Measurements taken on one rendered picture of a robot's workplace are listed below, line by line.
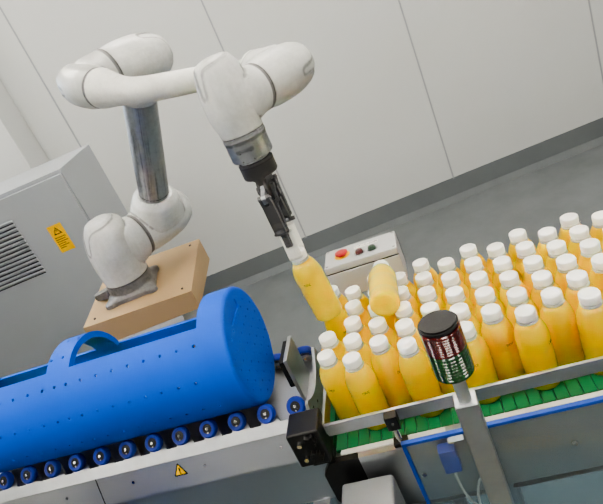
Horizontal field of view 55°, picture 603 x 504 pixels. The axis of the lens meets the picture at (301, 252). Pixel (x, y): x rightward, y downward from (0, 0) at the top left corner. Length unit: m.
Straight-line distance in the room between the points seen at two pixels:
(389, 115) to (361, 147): 0.29
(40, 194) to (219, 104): 1.98
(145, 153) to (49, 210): 1.27
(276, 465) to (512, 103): 3.40
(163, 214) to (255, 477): 0.92
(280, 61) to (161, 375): 0.71
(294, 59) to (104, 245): 0.97
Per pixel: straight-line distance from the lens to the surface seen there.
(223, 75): 1.14
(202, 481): 1.53
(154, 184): 1.93
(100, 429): 1.49
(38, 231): 3.11
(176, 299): 1.91
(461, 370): 0.93
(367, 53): 4.04
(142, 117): 1.76
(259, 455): 1.44
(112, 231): 1.95
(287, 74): 1.23
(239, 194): 4.18
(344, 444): 1.31
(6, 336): 3.45
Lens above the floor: 1.77
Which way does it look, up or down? 23 degrees down
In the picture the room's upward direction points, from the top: 24 degrees counter-clockwise
